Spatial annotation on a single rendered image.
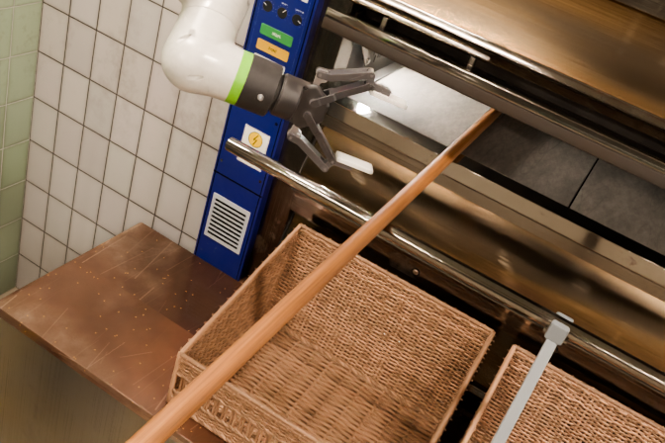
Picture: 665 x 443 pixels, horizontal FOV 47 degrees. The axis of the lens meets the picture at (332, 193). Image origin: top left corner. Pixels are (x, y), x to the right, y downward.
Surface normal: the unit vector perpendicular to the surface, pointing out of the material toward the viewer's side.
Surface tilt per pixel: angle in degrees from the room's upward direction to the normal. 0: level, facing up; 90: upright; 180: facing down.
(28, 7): 90
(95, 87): 90
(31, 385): 90
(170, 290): 0
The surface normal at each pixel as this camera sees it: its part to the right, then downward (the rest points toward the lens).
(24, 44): 0.84, 0.46
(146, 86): -0.47, 0.34
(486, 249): -0.34, 0.04
